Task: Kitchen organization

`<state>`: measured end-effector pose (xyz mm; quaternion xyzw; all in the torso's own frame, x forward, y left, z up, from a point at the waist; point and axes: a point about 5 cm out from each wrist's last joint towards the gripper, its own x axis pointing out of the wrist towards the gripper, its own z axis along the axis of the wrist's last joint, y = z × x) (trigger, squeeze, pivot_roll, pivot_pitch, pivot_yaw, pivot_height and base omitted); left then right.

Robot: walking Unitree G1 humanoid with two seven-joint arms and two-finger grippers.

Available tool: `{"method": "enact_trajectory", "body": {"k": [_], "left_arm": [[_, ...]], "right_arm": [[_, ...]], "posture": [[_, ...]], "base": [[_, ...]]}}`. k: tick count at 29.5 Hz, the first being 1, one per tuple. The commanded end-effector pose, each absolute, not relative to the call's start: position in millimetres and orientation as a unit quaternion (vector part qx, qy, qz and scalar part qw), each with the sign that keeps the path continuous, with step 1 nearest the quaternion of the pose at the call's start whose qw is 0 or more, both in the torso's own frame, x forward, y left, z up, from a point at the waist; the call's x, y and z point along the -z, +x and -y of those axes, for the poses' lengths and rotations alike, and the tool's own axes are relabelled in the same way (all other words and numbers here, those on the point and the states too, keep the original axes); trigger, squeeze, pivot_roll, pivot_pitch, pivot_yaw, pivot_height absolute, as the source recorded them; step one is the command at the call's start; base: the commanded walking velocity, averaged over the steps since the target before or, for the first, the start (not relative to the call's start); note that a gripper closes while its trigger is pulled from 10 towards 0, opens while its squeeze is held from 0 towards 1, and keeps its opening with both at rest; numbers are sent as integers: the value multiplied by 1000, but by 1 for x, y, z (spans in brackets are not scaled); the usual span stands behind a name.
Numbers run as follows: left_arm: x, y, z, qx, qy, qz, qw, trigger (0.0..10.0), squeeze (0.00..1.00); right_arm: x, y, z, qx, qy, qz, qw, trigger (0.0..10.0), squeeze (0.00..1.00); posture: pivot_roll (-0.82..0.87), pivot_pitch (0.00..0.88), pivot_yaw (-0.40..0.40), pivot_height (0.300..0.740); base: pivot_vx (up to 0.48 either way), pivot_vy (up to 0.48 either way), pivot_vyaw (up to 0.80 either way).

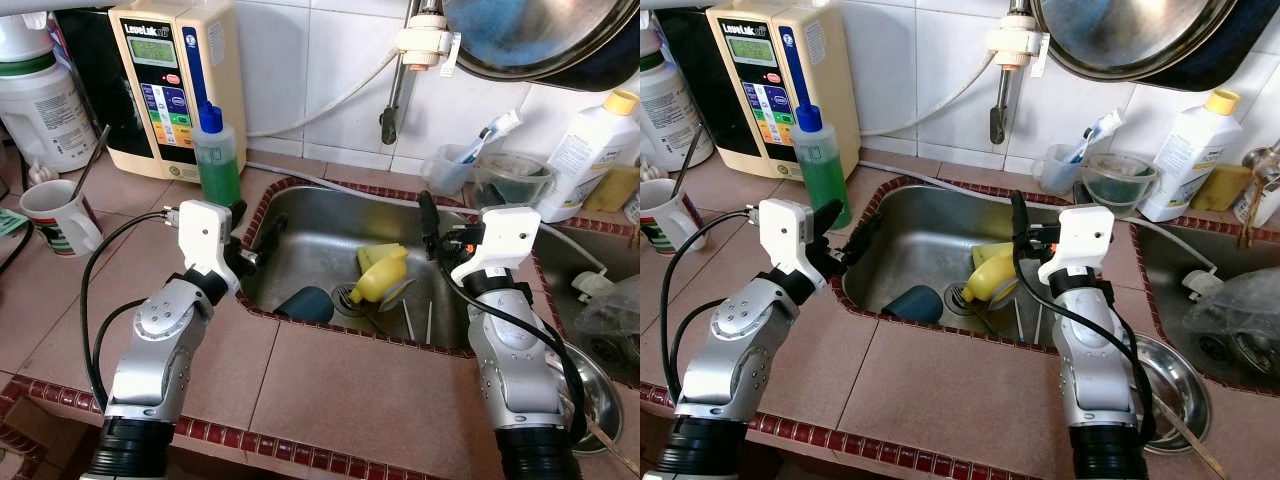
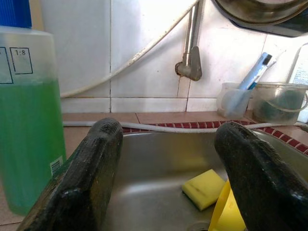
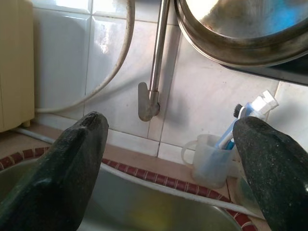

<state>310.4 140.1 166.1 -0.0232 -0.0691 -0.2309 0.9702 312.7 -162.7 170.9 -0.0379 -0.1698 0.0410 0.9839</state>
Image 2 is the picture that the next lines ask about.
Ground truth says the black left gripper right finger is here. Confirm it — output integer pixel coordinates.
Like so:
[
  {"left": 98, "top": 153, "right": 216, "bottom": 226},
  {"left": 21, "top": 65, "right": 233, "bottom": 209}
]
[{"left": 213, "top": 121, "right": 308, "bottom": 231}]

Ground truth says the white curved wall hose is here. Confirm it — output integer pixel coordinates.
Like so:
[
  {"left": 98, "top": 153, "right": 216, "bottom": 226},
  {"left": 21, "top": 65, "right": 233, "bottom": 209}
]
[{"left": 60, "top": 0, "right": 200, "bottom": 98}]

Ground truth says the bright yellow sponge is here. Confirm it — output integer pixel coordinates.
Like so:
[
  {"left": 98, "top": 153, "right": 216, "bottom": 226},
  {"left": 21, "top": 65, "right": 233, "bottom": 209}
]
[{"left": 181, "top": 168, "right": 227, "bottom": 212}]

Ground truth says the steel sink basin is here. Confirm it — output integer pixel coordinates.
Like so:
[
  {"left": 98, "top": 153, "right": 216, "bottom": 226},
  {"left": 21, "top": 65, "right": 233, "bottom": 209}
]
[{"left": 103, "top": 129, "right": 308, "bottom": 231}]

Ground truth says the green liquid bottle blue cap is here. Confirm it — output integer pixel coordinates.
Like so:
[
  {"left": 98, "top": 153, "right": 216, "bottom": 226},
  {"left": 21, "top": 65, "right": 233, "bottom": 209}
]
[{"left": 0, "top": 0, "right": 67, "bottom": 216}]

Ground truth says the clear plastic small bucket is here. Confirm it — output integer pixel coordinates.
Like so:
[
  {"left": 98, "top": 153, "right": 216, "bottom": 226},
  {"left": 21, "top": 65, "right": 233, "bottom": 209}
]
[{"left": 251, "top": 81, "right": 308, "bottom": 126}]

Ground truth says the blue toothbrush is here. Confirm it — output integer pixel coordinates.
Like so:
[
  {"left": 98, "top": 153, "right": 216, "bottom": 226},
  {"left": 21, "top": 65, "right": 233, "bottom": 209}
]
[{"left": 226, "top": 52, "right": 273, "bottom": 114}]

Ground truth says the hanging steel wok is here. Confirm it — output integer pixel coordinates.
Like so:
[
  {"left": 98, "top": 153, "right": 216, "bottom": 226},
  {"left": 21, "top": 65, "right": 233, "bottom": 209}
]
[{"left": 211, "top": 0, "right": 308, "bottom": 26}]

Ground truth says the clear plastic toothbrush cup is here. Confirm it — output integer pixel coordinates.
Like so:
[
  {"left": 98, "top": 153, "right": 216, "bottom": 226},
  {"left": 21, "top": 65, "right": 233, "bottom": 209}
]
[{"left": 216, "top": 82, "right": 253, "bottom": 118}]

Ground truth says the steel wall tap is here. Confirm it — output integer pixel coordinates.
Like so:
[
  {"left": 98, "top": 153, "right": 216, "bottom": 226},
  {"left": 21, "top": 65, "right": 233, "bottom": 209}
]
[{"left": 175, "top": 0, "right": 205, "bottom": 82}]

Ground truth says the yellow plastic bowl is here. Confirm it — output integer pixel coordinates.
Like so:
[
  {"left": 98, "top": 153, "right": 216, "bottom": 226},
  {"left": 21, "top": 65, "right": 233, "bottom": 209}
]
[{"left": 207, "top": 179, "right": 247, "bottom": 231}]

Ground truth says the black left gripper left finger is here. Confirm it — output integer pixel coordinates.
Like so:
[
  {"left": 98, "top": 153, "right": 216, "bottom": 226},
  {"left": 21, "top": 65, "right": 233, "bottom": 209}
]
[{"left": 16, "top": 117, "right": 124, "bottom": 231}]

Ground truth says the hanging black pan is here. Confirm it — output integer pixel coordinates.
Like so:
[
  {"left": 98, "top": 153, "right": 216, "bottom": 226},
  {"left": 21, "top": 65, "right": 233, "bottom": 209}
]
[{"left": 231, "top": 12, "right": 308, "bottom": 38}]

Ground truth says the white toothbrush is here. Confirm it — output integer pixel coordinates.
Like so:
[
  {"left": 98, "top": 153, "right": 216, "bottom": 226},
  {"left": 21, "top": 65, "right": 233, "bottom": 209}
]
[{"left": 250, "top": 49, "right": 287, "bottom": 90}]

